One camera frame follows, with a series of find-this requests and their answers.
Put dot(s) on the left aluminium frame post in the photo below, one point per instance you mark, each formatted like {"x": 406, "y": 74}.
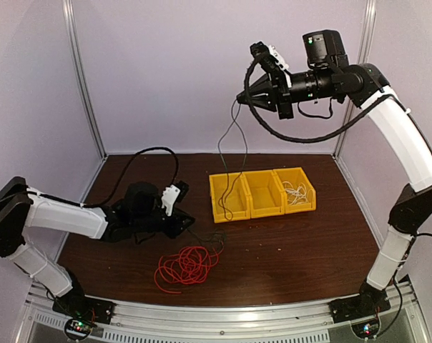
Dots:
{"x": 82, "y": 85}

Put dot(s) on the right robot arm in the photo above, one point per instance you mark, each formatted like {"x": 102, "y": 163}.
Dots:
{"x": 331, "y": 76}

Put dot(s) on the front aluminium rail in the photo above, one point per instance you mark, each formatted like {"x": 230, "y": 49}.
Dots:
{"x": 138, "y": 322}

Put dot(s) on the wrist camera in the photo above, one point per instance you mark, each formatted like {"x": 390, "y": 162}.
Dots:
{"x": 173, "y": 194}
{"x": 271, "y": 59}

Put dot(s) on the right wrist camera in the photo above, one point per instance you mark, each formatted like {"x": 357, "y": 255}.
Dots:
{"x": 271, "y": 59}

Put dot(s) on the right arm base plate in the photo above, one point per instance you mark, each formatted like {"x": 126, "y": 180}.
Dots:
{"x": 359, "y": 309}

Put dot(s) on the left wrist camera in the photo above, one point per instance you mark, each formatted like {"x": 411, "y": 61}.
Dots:
{"x": 173, "y": 194}

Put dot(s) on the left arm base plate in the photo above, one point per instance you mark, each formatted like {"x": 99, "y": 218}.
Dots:
{"x": 91, "y": 310}

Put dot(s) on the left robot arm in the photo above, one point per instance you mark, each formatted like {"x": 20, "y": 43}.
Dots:
{"x": 143, "y": 209}

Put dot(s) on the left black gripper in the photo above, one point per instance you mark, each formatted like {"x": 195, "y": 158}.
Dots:
{"x": 174, "y": 229}

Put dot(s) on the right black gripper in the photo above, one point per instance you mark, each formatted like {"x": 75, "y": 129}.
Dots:
{"x": 271, "y": 99}

